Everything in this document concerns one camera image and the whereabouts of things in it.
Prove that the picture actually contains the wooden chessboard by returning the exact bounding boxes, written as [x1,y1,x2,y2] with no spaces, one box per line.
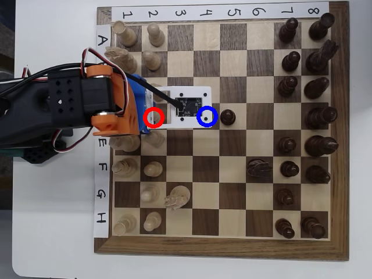
[94,1,350,262]

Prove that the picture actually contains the white red servo wire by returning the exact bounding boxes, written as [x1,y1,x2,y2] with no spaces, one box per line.
[51,130,97,154]
[80,48,132,117]

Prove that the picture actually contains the dark wooden knight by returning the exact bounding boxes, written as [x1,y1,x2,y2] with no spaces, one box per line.
[305,39,339,74]
[246,158,273,178]

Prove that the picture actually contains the light wooden rook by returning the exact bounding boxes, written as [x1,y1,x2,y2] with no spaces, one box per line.
[112,214,137,237]
[112,20,138,48]

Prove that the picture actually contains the green base part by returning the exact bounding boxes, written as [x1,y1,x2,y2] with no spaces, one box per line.
[0,148,30,158]

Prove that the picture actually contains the white letter label strip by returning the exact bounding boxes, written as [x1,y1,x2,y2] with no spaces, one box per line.
[93,24,112,238]

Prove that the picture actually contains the dark wooden pawn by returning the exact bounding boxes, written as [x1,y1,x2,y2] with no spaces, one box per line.
[277,76,298,98]
[280,160,300,178]
[220,109,237,126]
[274,188,294,206]
[278,137,297,155]
[274,217,296,240]
[278,17,299,44]
[281,51,301,73]

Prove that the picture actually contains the dark wooden queen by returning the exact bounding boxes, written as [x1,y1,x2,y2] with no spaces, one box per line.
[305,106,338,130]

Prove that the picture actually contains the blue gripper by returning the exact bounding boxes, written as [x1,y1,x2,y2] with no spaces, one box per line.
[127,73,155,136]

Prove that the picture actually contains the dark wooden rook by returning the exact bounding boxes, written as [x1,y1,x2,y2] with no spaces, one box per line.
[308,12,335,41]
[301,216,326,240]

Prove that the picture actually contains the light wooden king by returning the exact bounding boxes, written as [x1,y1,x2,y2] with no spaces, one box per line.
[109,135,141,152]

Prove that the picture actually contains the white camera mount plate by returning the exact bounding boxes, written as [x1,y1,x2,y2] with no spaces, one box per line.
[145,85,212,130]

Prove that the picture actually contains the dark wooden bishop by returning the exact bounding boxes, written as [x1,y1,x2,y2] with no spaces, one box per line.
[305,164,331,184]
[303,77,330,99]

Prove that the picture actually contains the light wooden bishop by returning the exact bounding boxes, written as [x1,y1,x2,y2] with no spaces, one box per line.
[112,158,138,178]

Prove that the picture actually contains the dark wooden king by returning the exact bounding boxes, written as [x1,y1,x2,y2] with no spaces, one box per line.
[304,135,339,158]

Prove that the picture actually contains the light wooden knight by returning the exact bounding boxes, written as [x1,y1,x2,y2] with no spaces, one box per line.
[164,185,192,212]
[104,46,138,75]

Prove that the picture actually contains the white number label strip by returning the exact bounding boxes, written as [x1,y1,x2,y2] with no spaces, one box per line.
[111,2,330,22]

